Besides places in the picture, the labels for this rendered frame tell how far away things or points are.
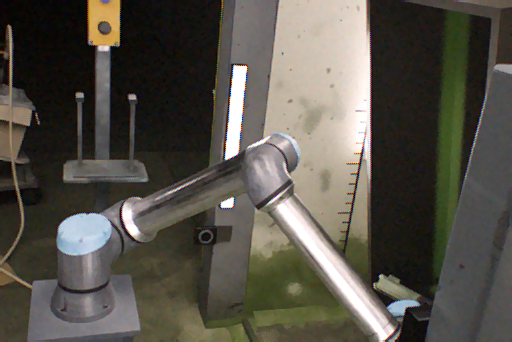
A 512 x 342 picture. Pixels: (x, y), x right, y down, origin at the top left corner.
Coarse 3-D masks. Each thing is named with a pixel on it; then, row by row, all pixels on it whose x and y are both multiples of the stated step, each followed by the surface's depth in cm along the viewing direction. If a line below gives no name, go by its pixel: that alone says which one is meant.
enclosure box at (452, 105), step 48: (384, 0) 183; (432, 0) 149; (480, 0) 137; (384, 48) 189; (432, 48) 195; (480, 48) 187; (384, 96) 196; (432, 96) 202; (480, 96) 192; (384, 144) 204; (432, 144) 210; (384, 192) 212; (432, 192) 219; (384, 240) 220; (432, 240) 228; (432, 288) 231
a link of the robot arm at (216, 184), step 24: (288, 144) 153; (216, 168) 161; (240, 168) 155; (288, 168) 149; (168, 192) 169; (192, 192) 163; (216, 192) 160; (240, 192) 160; (120, 216) 175; (144, 216) 172; (168, 216) 170; (144, 240) 178
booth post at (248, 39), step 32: (224, 0) 233; (256, 0) 222; (224, 32) 234; (256, 32) 227; (224, 64) 235; (256, 64) 232; (224, 96) 235; (256, 96) 237; (224, 128) 238; (256, 128) 242; (224, 224) 255; (224, 256) 261; (224, 288) 268; (224, 320) 275
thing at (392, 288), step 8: (384, 280) 184; (392, 280) 185; (376, 288) 184; (384, 288) 184; (392, 288) 183; (400, 288) 184; (392, 296) 185; (400, 296) 184; (408, 296) 183; (416, 296) 184
